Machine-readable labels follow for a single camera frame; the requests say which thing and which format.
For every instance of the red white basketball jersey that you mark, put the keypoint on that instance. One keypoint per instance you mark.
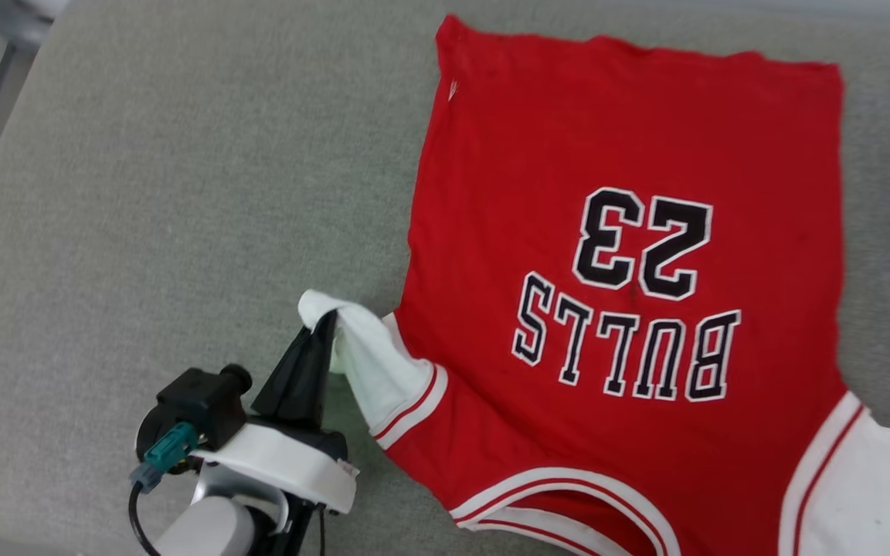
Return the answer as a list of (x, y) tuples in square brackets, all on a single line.
[(630, 232)]

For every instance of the grey fabric sofa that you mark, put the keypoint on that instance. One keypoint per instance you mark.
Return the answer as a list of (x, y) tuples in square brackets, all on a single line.
[(182, 193)]

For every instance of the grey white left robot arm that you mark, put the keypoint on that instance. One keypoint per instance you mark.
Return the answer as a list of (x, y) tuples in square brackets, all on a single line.
[(209, 529)]

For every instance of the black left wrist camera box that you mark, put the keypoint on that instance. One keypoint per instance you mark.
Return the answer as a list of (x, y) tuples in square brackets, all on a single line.
[(202, 401)]

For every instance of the teal left camera connector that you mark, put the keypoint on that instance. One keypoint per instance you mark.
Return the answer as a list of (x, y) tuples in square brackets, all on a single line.
[(167, 455)]

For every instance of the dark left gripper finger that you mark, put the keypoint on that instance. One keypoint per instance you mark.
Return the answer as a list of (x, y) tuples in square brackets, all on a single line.
[(294, 386), (325, 363)]

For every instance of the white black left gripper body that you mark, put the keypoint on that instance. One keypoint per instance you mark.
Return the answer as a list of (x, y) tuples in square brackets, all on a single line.
[(298, 467)]

